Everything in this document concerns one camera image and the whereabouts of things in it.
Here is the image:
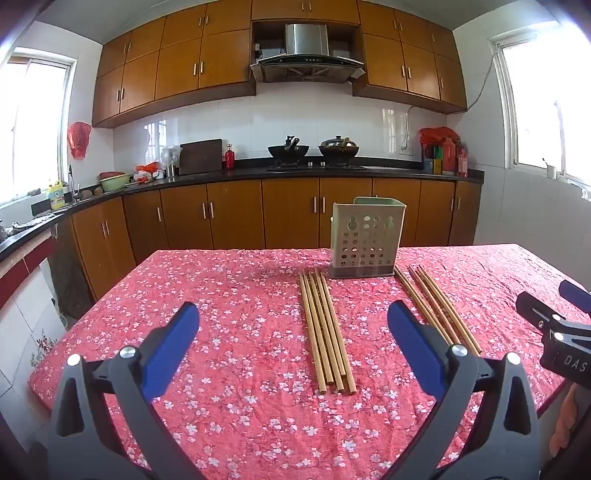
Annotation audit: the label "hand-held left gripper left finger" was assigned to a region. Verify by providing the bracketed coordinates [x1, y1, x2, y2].
[46, 301, 208, 480]

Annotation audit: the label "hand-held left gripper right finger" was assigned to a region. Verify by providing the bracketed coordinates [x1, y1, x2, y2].
[383, 301, 540, 480]

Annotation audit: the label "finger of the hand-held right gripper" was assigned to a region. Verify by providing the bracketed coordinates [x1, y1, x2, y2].
[516, 291, 591, 384]
[558, 279, 591, 319]

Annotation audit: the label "beige perforated chopstick holder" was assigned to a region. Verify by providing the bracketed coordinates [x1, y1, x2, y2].
[329, 196, 408, 279]

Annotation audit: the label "person's right hand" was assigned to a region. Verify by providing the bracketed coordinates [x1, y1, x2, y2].
[551, 382, 591, 460]

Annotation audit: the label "red floral tablecloth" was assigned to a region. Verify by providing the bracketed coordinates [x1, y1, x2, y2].
[28, 244, 591, 480]

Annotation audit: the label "wooden lower kitchen cabinets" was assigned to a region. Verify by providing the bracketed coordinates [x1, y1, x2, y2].
[69, 178, 483, 301]

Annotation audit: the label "wooden kitchen cabinets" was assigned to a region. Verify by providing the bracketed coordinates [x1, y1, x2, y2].
[92, 0, 468, 129]
[69, 178, 483, 301]

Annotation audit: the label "green basin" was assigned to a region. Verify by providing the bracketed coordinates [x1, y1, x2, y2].
[98, 173, 132, 193]

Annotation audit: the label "red and white bags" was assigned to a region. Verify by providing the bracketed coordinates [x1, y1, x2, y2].
[134, 161, 167, 183]

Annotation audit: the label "black kitchen countertop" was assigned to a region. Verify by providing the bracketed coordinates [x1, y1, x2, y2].
[0, 164, 485, 259]

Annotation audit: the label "clear glass jar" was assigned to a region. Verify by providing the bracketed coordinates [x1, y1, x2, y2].
[161, 145, 181, 178]

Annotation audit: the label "large window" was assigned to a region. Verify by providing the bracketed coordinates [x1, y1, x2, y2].
[489, 28, 591, 195]

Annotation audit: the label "dark wooden cutting board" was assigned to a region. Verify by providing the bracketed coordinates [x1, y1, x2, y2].
[178, 138, 223, 175]

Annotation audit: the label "gas stove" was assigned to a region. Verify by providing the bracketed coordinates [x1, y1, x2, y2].
[265, 159, 368, 172]

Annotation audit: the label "black wok with lid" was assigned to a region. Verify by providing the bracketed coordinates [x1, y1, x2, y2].
[318, 135, 360, 167]

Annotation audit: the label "red hanging plastic bag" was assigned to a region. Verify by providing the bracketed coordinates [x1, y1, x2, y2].
[68, 121, 92, 161]

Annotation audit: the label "wooden upper kitchen cabinets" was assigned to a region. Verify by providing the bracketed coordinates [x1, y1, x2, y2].
[92, 0, 468, 129]

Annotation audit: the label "steel range hood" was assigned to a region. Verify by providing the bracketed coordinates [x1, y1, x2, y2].
[250, 23, 366, 85]

